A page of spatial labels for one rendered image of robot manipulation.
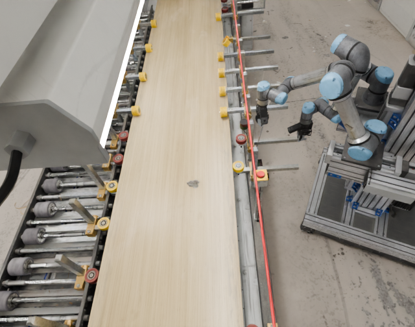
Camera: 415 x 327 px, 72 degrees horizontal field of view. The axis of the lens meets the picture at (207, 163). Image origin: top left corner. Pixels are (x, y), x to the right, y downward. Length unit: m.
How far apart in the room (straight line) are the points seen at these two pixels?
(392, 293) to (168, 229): 1.83
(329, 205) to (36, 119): 2.58
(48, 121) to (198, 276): 1.49
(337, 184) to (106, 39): 2.64
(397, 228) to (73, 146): 2.67
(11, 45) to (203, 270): 1.55
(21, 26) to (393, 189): 1.96
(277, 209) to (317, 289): 0.75
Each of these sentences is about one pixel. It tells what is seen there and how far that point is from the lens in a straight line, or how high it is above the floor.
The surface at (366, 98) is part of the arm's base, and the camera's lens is 2.34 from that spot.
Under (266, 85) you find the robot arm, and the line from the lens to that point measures 1.85.
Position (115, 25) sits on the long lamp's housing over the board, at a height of 2.35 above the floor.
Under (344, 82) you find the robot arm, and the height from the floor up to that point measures 1.58.
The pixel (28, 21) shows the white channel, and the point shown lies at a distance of 0.27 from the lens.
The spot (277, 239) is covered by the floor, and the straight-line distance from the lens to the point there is 2.72.
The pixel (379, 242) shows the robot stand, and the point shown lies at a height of 0.23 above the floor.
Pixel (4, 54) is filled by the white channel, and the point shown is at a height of 2.42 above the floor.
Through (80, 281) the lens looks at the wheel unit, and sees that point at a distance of 1.98.
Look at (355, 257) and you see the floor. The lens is 2.81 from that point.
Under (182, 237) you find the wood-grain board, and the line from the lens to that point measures 1.77.
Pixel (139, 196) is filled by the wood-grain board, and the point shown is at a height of 0.90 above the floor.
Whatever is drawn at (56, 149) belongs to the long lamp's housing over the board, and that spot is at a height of 2.33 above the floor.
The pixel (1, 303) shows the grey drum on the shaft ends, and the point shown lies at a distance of 2.17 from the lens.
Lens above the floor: 2.51
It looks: 53 degrees down
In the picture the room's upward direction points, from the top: 10 degrees counter-clockwise
